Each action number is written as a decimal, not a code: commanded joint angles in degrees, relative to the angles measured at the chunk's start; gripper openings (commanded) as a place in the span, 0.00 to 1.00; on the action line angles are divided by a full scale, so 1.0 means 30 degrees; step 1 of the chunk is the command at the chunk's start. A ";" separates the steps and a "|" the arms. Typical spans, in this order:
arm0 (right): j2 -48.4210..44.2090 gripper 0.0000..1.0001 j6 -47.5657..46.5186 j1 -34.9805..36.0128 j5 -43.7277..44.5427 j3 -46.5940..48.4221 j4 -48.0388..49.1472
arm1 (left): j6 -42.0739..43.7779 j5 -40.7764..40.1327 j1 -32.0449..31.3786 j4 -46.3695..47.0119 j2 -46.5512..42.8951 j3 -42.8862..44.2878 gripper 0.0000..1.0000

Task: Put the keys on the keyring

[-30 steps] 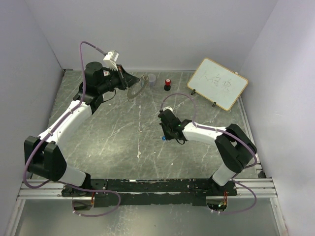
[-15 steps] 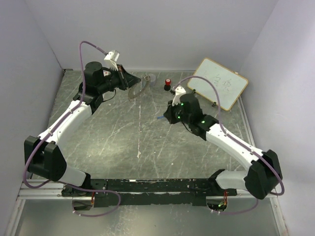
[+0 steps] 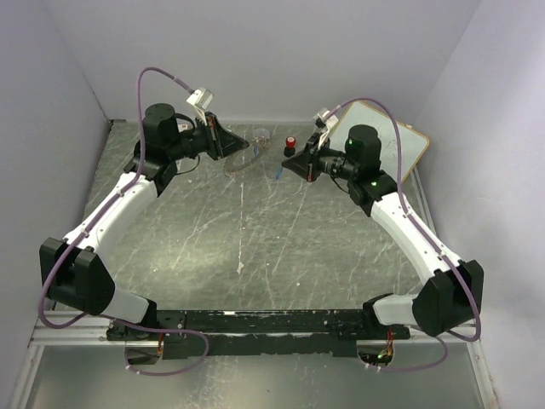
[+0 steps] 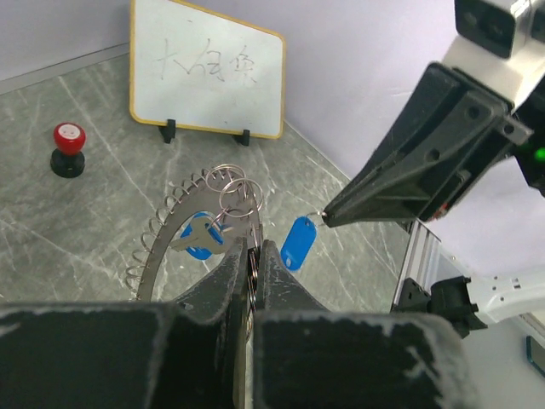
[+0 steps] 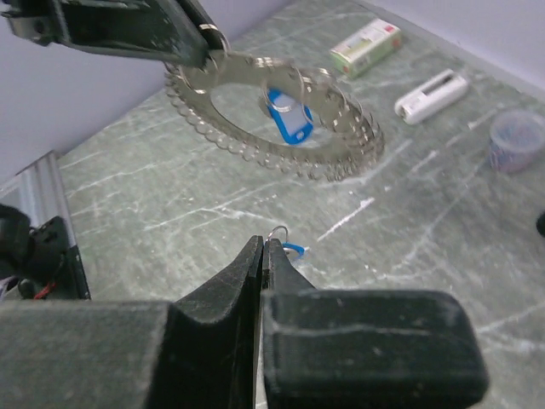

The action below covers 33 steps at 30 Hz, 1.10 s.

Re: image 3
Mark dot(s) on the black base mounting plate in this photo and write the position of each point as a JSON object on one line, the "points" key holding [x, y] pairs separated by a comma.
{"points": [[275, 332]]}

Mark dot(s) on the clear cup of paperclips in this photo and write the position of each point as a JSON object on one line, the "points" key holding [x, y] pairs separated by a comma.
{"points": [[262, 136]]}

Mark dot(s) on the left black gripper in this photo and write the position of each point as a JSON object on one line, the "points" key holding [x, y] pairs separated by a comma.
{"points": [[220, 141]]}

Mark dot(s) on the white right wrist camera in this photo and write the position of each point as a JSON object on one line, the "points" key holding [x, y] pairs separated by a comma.
{"points": [[325, 121]]}

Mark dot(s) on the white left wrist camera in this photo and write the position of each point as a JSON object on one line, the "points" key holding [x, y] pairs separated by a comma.
{"points": [[199, 99]]}

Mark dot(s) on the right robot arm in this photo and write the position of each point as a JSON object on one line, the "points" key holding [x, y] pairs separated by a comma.
{"points": [[452, 289]]}

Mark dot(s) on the yellow framed whiteboard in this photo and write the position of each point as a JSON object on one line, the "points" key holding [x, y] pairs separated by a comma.
{"points": [[413, 143]]}

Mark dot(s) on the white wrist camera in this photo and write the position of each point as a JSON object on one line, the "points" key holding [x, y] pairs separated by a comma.
{"points": [[325, 121], [199, 99]]}

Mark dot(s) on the aluminium rail frame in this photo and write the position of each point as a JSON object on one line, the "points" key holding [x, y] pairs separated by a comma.
{"points": [[268, 274]]}

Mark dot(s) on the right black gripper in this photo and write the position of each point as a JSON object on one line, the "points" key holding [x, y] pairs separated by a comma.
{"points": [[306, 164]]}

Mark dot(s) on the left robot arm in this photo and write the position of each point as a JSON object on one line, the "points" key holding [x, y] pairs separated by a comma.
{"points": [[74, 271]]}

